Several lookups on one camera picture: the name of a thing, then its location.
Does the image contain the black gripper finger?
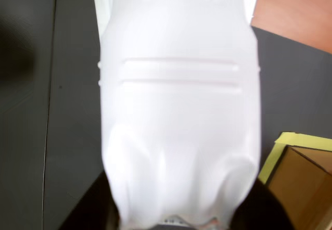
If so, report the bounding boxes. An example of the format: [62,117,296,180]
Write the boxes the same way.
[228,178,294,230]
[59,172,122,230]

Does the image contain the brown cardboard box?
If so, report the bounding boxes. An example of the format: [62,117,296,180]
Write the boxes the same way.
[267,146,332,230]

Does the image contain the yellow tape frame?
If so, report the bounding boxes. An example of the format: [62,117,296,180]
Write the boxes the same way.
[258,131,332,186]

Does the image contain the white plastic bottle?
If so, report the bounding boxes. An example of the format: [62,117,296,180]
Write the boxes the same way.
[92,0,261,228]

